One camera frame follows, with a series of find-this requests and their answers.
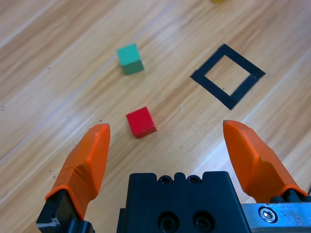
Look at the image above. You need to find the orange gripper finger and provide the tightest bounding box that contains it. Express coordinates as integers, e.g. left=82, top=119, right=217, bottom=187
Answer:
left=223, top=120, right=311, bottom=203
left=36, top=123, right=111, bottom=233

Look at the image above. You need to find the red cube block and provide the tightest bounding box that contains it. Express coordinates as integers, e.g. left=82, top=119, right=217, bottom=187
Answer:
left=125, top=106, right=157, bottom=139

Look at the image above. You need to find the black tape square outline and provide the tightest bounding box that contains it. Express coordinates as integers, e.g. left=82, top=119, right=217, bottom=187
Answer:
left=190, top=43, right=266, bottom=110

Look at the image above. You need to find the green cube block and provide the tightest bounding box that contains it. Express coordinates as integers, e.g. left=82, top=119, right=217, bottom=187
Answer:
left=116, top=43, right=145, bottom=76

